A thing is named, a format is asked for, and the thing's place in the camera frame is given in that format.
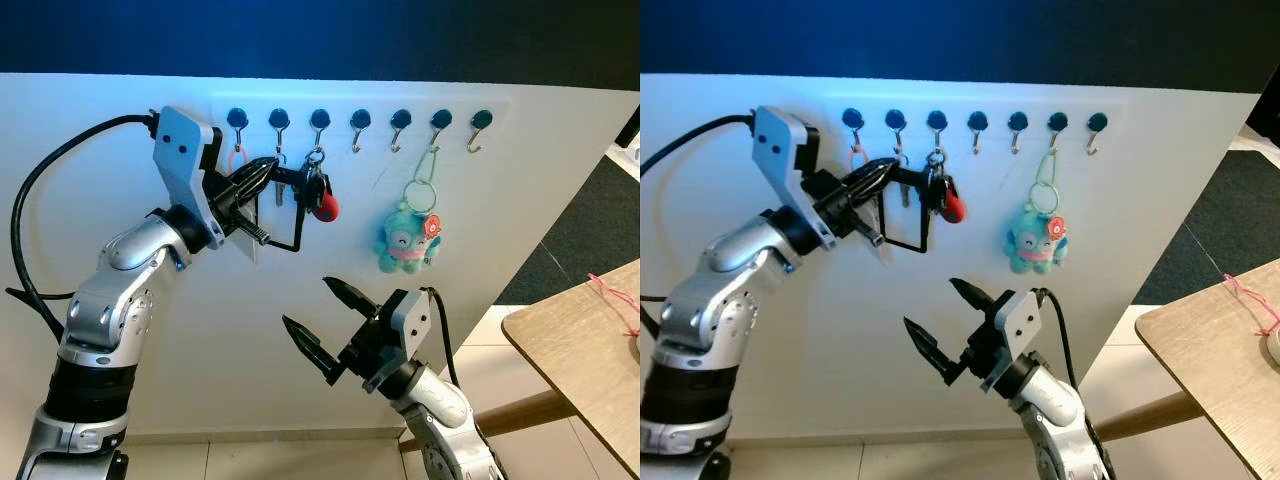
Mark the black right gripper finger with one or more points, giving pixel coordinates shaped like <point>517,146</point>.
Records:
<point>352,300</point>
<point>318,350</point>
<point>975,300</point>
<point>938,352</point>

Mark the blue capped metal hook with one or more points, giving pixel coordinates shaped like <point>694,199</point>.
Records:
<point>482,119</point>
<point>852,118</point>
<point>937,119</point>
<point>279,118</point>
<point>1017,120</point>
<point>400,119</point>
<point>441,119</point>
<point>1098,121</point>
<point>977,120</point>
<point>320,118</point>
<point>360,119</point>
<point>237,118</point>
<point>895,119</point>
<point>1058,121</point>

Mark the dark grey carpet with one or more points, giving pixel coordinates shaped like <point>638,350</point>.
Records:
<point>1220,220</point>
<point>590,230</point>

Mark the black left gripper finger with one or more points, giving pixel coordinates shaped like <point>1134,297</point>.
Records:
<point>860,230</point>
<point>258,180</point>
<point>250,230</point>
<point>872,180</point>

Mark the wooden table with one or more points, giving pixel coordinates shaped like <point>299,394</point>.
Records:
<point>1215,370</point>
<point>585,370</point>

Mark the white partition panel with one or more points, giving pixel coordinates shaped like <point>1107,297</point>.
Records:
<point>480,220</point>
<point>1110,220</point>

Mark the black key bunch red tag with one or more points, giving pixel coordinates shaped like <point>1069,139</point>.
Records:
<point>322,205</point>
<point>950,205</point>

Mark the white card with orange loop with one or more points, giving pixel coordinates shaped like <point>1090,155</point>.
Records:
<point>247,252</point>
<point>882,252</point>

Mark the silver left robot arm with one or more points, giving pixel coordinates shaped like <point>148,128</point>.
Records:
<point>700,300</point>
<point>105,300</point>

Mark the black furniture piece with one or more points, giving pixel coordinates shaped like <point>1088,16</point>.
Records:
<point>630,128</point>
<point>1265,125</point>

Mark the white hook rail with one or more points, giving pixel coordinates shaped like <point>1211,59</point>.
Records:
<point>300,104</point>
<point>915,104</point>

